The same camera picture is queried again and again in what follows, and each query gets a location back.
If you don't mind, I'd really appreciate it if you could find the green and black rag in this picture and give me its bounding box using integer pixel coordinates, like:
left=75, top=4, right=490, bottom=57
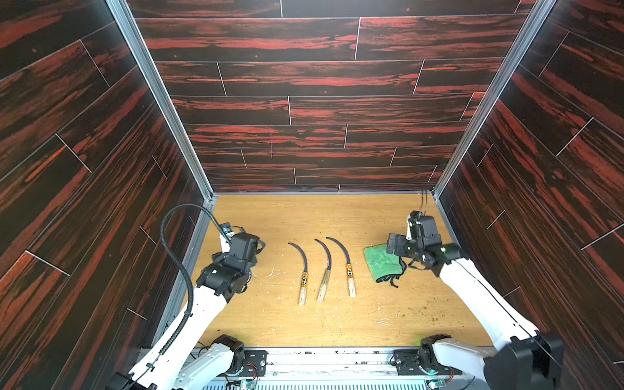
left=363, top=245, right=407, bottom=288

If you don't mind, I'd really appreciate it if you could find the small sickle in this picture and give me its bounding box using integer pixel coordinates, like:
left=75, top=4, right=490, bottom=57
left=288, top=242, right=308, bottom=306
left=315, top=239, right=332, bottom=303
left=327, top=237, right=357, bottom=298

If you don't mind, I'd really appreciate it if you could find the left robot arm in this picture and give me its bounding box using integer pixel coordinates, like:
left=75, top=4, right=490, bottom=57
left=105, top=232, right=265, bottom=389

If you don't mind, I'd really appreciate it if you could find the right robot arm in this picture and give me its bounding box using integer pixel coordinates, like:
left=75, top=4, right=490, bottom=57
left=387, top=211, right=564, bottom=389

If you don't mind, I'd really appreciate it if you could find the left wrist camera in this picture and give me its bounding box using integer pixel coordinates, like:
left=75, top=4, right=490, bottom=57
left=219, top=223, right=235, bottom=252

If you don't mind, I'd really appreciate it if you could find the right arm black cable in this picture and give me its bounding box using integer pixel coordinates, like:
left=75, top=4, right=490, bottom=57
left=420, top=189, right=562, bottom=367

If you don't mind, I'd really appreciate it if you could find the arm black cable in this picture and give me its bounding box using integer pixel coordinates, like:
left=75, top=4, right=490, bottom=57
left=140, top=203, right=232, bottom=376
left=420, top=189, right=562, bottom=367

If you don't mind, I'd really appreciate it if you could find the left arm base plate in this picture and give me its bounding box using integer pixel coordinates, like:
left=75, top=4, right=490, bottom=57
left=218, top=349, right=268, bottom=378

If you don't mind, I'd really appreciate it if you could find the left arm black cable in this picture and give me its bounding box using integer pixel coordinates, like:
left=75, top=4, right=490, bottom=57
left=140, top=203, right=232, bottom=376

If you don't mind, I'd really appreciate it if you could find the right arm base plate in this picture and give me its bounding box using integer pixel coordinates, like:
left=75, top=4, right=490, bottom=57
left=390, top=348, right=457, bottom=377

